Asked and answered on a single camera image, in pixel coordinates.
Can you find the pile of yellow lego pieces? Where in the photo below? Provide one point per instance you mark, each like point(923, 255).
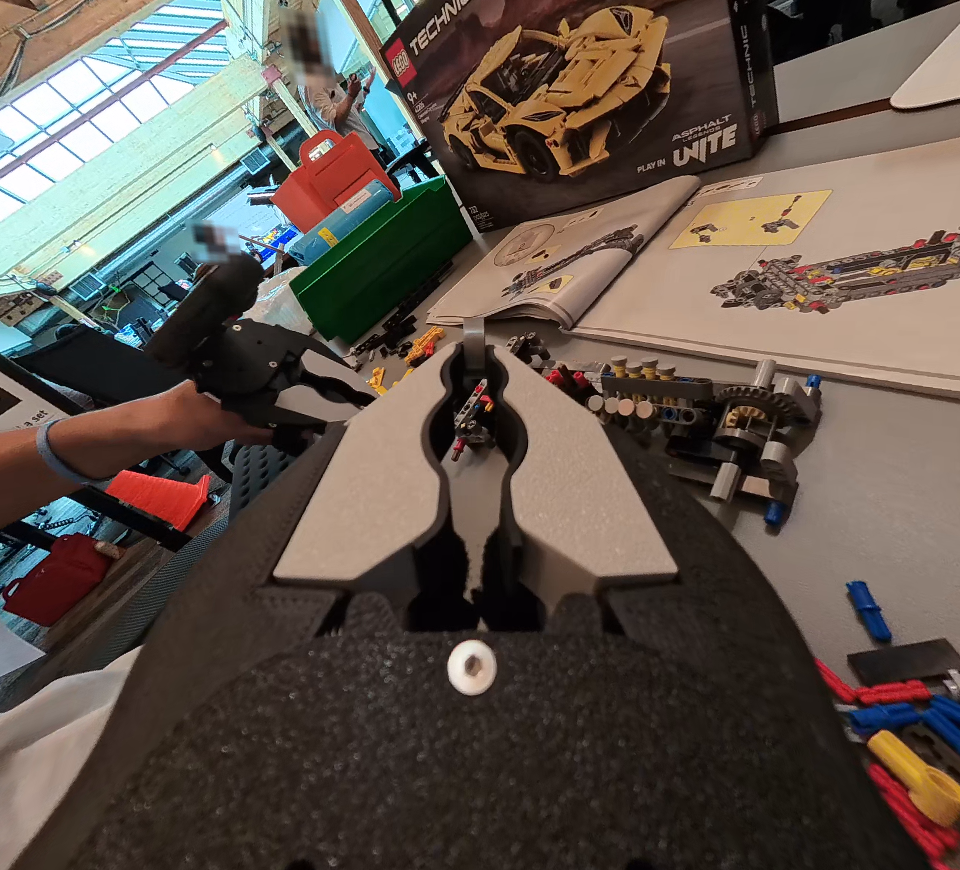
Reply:
point(424, 345)

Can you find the pile of black lego pieces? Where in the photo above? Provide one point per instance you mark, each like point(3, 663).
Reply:
point(382, 341)

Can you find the white folding stand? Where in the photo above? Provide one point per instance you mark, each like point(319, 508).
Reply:
point(937, 79)

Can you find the red bag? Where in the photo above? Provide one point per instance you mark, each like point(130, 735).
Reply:
point(52, 577)

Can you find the orange traffic cone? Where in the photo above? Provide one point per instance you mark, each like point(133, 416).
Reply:
point(150, 495)

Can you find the pile of mixed lego pins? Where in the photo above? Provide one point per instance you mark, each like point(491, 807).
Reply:
point(892, 716)

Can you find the green plastic bin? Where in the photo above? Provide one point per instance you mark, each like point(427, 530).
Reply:
point(375, 270)

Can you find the person's white shirt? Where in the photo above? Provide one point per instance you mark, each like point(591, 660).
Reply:
point(45, 772)

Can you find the blue wristband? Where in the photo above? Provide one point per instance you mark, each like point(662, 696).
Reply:
point(56, 457)

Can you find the clear plastic bag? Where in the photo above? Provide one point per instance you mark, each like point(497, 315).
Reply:
point(285, 300)

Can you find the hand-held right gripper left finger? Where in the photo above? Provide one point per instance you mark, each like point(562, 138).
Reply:
point(360, 502)

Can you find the orange felt bag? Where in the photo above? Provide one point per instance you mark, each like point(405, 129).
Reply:
point(337, 187)

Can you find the grey lego car chassis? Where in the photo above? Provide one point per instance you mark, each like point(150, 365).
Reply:
point(652, 390)

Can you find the grey lego piece with connector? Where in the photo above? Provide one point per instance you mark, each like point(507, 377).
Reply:
point(474, 341)

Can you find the lego instruction booklet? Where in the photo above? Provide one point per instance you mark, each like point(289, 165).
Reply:
point(675, 285)

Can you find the white printed sign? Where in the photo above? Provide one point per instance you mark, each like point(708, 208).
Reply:
point(30, 412)

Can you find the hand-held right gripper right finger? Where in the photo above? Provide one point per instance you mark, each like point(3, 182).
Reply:
point(592, 502)

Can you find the person's left hand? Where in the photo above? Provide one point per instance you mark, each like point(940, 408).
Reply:
point(172, 427)

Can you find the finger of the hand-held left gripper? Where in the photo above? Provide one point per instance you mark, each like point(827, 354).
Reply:
point(315, 405)
point(337, 371)

